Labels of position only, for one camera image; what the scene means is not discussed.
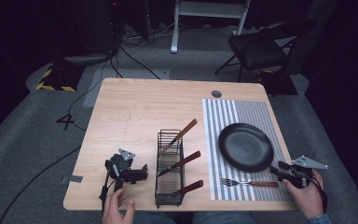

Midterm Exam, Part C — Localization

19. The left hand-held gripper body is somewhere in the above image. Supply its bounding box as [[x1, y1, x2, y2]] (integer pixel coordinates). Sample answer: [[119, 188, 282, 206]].
[[104, 147, 142, 192]]

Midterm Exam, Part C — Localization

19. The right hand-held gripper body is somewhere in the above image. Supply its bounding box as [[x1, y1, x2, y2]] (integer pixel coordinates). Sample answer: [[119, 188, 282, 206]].
[[283, 154, 329, 189]]

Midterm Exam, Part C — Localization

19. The person's right hand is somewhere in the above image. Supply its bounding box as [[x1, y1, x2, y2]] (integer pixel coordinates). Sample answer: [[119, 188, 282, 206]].
[[282, 169, 326, 220]]

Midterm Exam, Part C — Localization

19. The person's left hand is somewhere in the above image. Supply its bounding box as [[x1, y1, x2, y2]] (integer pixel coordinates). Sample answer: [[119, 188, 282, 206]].
[[102, 188, 136, 224]]

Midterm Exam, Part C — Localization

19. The black round plate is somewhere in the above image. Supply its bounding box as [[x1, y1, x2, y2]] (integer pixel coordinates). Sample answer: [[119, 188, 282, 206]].
[[217, 122, 275, 173]]

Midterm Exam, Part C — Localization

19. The person's left leg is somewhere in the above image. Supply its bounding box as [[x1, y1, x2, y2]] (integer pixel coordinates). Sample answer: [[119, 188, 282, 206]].
[[132, 211, 177, 224]]

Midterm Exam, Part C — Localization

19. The person's leg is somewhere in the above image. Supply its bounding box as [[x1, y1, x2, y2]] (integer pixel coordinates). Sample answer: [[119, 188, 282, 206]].
[[132, 211, 177, 224], [191, 211, 257, 224]]

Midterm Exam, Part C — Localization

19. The grey floor tape piece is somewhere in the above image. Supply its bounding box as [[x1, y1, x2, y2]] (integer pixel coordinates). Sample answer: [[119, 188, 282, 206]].
[[61, 175, 84, 184]]

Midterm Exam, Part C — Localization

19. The grey striped placemat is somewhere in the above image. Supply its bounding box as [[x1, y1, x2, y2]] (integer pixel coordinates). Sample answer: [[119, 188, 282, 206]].
[[201, 98, 294, 202]]

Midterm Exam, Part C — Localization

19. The person's right leg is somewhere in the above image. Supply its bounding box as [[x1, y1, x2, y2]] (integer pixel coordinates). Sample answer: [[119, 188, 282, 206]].
[[191, 211, 257, 224]]

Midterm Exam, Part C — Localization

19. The black tape floor mark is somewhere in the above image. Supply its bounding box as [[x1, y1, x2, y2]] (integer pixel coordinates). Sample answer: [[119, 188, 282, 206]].
[[56, 113, 76, 132]]

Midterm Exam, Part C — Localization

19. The yellow black striped base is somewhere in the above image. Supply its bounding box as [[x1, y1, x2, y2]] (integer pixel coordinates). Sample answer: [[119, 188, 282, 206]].
[[34, 63, 86, 92]]

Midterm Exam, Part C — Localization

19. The black folding chair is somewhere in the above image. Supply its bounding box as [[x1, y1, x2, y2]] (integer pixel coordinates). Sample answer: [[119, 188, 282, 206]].
[[213, 18, 319, 94]]

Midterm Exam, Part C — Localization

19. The dark equipment stand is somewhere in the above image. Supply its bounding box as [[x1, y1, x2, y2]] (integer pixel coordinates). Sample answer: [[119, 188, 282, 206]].
[[50, 0, 124, 67]]

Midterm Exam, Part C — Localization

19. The black wire cutlery rack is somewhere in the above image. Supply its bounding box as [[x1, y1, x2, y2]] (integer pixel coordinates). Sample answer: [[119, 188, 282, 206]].
[[154, 129, 186, 209]]

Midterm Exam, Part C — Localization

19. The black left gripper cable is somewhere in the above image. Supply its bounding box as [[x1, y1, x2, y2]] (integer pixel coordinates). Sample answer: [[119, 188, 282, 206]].
[[98, 160, 117, 217]]

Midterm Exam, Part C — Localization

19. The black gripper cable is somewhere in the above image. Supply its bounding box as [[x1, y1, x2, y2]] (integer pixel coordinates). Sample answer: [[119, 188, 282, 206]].
[[306, 174, 329, 215], [98, 160, 117, 217]]

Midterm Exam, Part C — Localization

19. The fork with brown handle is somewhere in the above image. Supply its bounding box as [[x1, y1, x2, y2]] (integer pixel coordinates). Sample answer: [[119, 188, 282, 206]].
[[221, 177, 280, 189]]

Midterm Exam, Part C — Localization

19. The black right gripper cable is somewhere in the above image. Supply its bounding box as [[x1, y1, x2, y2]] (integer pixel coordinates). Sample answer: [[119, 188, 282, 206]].
[[306, 174, 329, 215]]

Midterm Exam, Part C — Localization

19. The dark blade brown handle knife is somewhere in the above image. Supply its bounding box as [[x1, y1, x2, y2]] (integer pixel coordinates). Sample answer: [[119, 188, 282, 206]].
[[157, 150, 202, 178]]

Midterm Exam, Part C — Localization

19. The brown handle utensil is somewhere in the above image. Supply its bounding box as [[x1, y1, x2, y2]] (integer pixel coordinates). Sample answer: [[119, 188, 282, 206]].
[[170, 179, 205, 198]]

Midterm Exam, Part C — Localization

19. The light wood handle knife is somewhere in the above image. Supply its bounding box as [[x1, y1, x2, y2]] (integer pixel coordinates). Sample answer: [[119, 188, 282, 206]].
[[162, 118, 199, 154]]

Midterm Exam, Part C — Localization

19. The thin black floor cable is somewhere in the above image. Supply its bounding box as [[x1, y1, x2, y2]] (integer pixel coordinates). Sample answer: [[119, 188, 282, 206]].
[[67, 52, 120, 132]]

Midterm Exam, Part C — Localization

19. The long black floor cable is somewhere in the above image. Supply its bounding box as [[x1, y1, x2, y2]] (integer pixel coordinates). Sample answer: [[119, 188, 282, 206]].
[[0, 145, 82, 224]]

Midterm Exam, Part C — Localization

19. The black diagonal floor cable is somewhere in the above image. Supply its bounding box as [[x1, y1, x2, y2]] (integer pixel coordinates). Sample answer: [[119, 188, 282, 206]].
[[118, 46, 162, 80]]

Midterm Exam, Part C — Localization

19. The bundle of floor cables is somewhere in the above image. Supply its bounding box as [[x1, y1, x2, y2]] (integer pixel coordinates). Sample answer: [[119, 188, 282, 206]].
[[120, 15, 187, 49]]

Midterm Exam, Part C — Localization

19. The white desk frame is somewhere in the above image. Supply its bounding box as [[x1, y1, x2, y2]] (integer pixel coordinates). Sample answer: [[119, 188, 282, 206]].
[[170, 0, 252, 54]]

